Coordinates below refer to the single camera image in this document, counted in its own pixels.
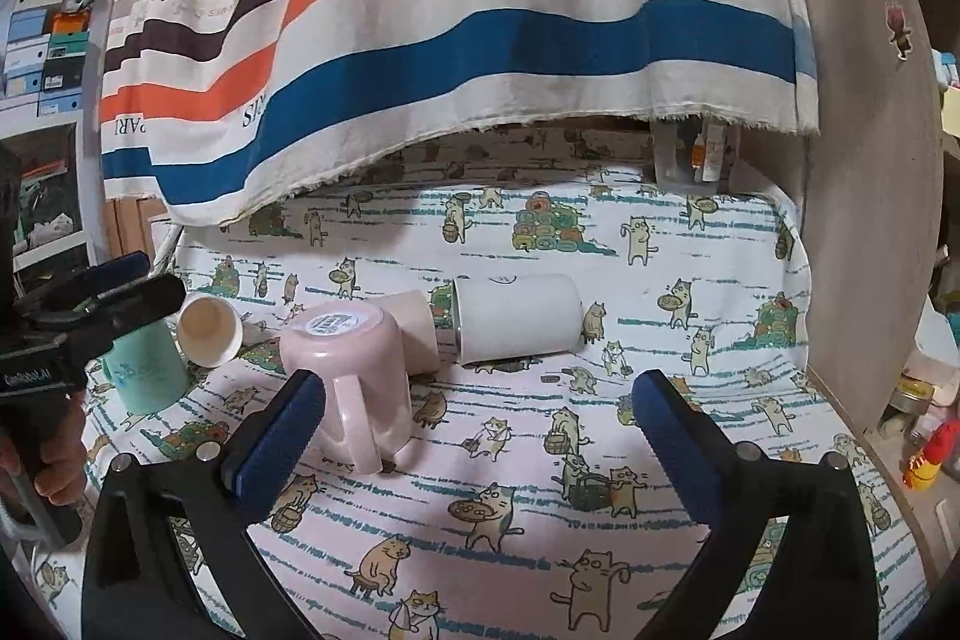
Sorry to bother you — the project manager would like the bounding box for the mint green cup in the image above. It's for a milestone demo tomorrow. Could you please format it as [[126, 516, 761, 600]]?
[[103, 320, 190, 416]]

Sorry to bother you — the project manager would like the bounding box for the small cream cup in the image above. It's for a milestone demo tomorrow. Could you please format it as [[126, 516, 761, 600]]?
[[176, 294, 242, 369]]

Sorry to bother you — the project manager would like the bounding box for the pink white ceramic mug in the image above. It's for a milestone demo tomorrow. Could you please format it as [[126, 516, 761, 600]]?
[[280, 301, 413, 474]]

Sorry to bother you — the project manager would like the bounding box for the shelf with stacked boxes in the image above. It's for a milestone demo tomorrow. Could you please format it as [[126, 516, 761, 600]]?
[[2, 0, 106, 292]]

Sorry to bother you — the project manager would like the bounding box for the red yellow toy figure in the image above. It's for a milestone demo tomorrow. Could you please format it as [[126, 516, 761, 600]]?
[[903, 419, 958, 491]]

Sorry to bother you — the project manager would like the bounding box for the person's left hand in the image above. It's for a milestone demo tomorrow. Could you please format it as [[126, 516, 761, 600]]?
[[2, 392, 86, 518]]

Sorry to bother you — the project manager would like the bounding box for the grey plastic storage box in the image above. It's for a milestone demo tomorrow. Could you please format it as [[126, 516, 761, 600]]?
[[651, 117, 740, 195]]

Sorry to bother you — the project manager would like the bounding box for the wooden side panel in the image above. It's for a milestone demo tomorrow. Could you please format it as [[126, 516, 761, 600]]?
[[802, 0, 942, 434]]

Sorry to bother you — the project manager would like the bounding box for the cat cartoon bed sheet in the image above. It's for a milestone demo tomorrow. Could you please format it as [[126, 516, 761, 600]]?
[[85, 130, 928, 638]]

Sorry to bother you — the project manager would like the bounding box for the beige cylindrical cup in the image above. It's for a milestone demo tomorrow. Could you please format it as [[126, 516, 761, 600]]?
[[371, 291, 441, 375]]

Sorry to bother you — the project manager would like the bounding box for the red cartoon sticker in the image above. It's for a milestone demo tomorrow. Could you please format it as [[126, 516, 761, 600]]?
[[885, 2, 913, 62]]

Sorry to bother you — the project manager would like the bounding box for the striped Paris fabric cloth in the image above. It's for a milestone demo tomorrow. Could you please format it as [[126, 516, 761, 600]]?
[[99, 0, 818, 226]]

